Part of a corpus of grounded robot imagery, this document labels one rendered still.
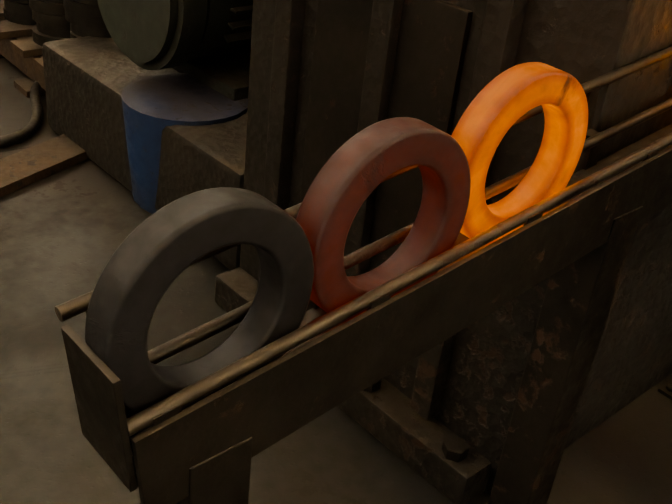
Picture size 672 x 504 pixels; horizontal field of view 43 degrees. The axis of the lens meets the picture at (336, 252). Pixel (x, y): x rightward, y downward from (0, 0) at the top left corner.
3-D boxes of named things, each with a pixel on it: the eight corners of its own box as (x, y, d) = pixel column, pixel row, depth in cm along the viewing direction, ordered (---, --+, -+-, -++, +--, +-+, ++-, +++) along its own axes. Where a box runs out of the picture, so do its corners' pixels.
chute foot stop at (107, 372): (81, 434, 67) (60, 326, 61) (88, 430, 67) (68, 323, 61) (130, 493, 62) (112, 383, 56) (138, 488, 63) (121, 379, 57)
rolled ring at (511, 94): (456, 128, 74) (429, 115, 76) (465, 280, 87) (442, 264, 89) (595, 38, 81) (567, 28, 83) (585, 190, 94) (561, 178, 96)
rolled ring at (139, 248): (316, 167, 63) (288, 150, 65) (85, 265, 53) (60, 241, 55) (316, 356, 74) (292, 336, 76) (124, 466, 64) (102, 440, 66)
